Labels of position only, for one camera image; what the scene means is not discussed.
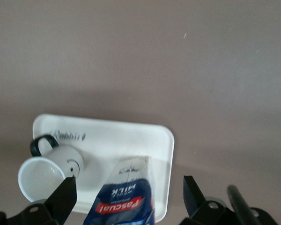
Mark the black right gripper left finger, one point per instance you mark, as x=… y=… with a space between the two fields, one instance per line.
x=58 y=204

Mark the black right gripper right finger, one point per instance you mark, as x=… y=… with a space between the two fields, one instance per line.
x=199 y=206

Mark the blue white milk carton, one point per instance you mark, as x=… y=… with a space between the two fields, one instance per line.
x=121 y=201

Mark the cream rabbit print tray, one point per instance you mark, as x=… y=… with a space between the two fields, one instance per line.
x=131 y=140

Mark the brown table cover sheet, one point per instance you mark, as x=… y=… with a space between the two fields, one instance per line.
x=140 y=58

